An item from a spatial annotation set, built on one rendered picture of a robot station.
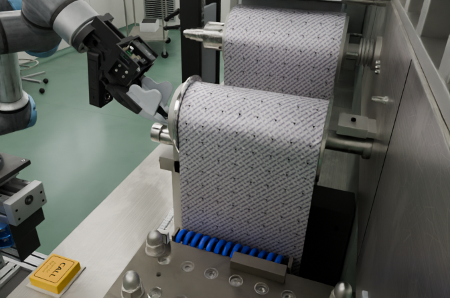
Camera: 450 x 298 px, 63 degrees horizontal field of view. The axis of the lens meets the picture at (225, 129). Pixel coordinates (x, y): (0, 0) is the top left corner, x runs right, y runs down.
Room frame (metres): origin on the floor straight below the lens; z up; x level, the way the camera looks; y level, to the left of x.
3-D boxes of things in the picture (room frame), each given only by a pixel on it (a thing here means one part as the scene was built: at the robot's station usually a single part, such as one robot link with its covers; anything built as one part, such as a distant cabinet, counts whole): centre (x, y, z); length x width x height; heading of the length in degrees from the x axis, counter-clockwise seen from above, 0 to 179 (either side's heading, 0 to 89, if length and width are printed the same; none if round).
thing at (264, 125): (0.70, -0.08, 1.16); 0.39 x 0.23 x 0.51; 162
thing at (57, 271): (0.54, 0.35, 0.91); 0.07 x 0.07 x 0.02; 72
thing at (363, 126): (0.52, -0.21, 1.28); 0.06 x 0.05 x 0.02; 72
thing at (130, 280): (0.40, 0.14, 1.05); 0.04 x 0.04 x 0.04
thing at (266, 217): (0.52, -0.03, 1.08); 0.23 x 0.01 x 0.18; 72
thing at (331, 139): (0.53, -0.20, 1.25); 0.07 x 0.04 x 0.04; 72
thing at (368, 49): (0.76, -0.28, 1.33); 0.07 x 0.07 x 0.07; 72
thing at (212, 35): (0.86, 0.02, 1.33); 0.06 x 0.06 x 0.06; 72
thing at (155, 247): (0.50, 0.12, 1.05); 0.04 x 0.04 x 0.04
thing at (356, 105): (1.53, -0.59, 1.02); 2.24 x 0.04 x 0.24; 162
